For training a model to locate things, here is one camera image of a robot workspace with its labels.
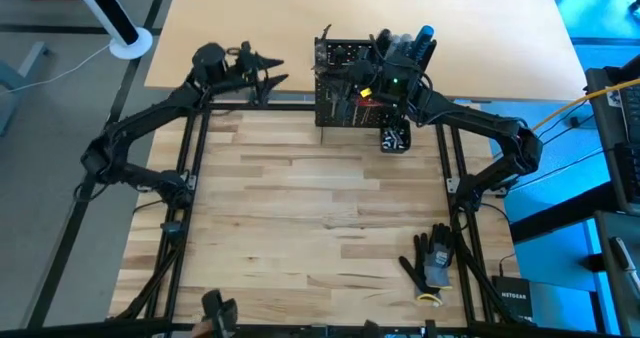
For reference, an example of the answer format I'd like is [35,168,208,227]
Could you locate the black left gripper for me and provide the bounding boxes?
[192,40,291,105]

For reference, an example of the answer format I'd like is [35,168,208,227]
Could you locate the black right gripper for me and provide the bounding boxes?
[321,51,427,110]

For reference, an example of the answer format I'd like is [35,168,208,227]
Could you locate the blue clear handle screwdriver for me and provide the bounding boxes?
[328,90,346,122]

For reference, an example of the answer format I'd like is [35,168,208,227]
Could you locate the clear black safety glasses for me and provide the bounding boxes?
[311,23,335,77]

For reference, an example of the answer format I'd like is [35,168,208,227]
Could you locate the red T-handle hex key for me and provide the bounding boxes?
[362,96,384,125]

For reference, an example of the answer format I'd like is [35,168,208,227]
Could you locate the teal black handle screwdriver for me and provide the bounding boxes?
[412,24,436,63]

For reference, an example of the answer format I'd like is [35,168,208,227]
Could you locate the black metal pegboard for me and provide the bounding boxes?
[313,36,437,128]

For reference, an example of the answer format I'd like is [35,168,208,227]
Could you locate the light wooden desk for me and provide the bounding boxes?
[143,0,590,104]

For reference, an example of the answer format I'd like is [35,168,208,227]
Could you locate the black plastic bin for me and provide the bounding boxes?
[378,116,414,154]

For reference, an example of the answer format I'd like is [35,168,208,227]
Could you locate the white black floor pole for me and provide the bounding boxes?
[64,0,155,62]

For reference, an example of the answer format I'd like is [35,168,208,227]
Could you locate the grey black work glove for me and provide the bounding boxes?
[421,221,457,290]

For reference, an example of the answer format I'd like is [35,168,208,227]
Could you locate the black handheld device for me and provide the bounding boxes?
[200,288,240,338]

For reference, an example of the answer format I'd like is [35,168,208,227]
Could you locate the grey metal furniture leg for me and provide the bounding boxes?
[0,41,51,138]

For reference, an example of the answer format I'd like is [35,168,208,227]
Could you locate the person's hand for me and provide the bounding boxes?
[191,320,217,338]

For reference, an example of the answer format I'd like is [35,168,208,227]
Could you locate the black side desk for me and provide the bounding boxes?
[583,52,640,217]

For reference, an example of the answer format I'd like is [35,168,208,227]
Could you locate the black white marker pen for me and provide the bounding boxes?
[609,235,640,299]

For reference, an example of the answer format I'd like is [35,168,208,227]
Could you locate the grey side table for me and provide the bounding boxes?
[593,210,640,338]

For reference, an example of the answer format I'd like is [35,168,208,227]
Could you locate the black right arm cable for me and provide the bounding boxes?
[368,33,436,92]

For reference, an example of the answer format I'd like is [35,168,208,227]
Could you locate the white floor cable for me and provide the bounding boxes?
[0,42,114,98]

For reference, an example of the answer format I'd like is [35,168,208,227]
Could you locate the yellow cable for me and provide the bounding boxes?
[529,76,640,134]

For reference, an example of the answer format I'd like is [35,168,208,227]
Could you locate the black network switch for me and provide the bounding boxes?
[491,274,535,323]

